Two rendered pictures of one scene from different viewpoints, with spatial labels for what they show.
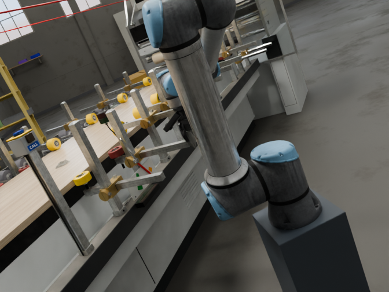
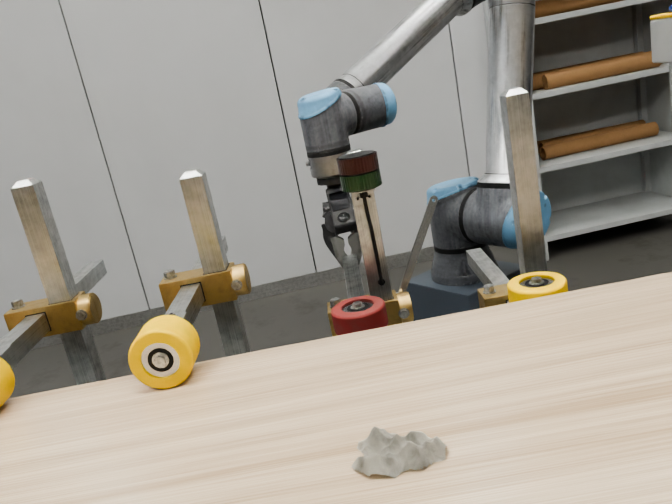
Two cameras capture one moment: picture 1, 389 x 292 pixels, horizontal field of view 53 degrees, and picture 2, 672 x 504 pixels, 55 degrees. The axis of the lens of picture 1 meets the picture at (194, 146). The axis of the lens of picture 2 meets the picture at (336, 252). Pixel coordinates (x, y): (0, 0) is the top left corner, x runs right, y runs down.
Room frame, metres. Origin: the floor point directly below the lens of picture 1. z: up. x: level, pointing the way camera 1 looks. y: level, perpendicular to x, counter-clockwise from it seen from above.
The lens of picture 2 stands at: (2.34, 1.14, 1.25)
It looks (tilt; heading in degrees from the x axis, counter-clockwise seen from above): 16 degrees down; 242
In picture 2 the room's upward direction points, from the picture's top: 11 degrees counter-clockwise
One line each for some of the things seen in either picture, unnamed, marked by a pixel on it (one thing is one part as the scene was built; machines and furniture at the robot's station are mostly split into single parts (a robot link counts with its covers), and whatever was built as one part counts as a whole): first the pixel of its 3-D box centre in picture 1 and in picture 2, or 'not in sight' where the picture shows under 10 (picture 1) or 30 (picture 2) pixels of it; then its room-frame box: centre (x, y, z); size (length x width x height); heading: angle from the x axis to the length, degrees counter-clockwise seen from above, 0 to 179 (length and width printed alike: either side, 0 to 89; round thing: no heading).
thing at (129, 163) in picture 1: (135, 157); (370, 314); (1.85, 0.29, 0.85); 0.14 x 0.06 x 0.05; 151
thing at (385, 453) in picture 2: (61, 163); (395, 444); (2.09, 0.71, 0.91); 0.09 x 0.07 x 0.02; 127
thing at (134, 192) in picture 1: (142, 178); not in sight; (1.79, 0.29, 0.75); 0.26 x 0.01 x 0.10; 151
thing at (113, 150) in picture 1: (119, 158); (363, 338); (1.92, 0.38, 0.85); 0.08 x 0.08 x 0.11
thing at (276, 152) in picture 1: (276, 169); (458, 211); (1.21, -0.23, 0.79); 0.17 x 0.15 x 0.18; 96
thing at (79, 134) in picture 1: (98, 171); (530, 240); (1.61, 0.42, 0.92); 0.04 x 0.04 x 0.48; 61
